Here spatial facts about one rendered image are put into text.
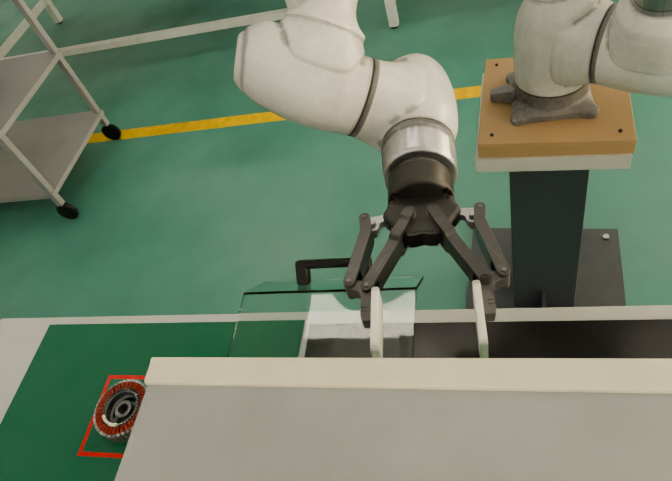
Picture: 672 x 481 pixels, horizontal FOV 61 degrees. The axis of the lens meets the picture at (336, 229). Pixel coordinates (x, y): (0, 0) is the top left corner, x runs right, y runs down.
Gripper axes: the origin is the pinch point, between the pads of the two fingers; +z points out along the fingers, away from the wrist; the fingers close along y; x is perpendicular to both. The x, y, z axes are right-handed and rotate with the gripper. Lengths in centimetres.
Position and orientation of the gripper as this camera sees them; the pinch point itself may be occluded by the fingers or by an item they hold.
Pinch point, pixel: (428, 332)
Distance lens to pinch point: 55.0
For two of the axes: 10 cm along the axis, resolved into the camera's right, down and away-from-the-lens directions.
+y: -9.8, 0.9, 1.9
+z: -0.6, 7.6, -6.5
